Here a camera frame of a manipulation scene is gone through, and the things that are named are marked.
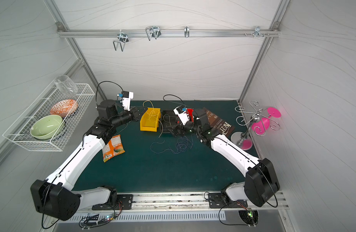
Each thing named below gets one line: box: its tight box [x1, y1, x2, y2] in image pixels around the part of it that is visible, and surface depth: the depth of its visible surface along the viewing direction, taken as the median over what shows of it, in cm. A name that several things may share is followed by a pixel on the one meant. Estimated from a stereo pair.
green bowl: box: [29, 114, 65, 141], surface depth 62 cm
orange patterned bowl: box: [49, 99, 79, 118], surface depth 72 cm
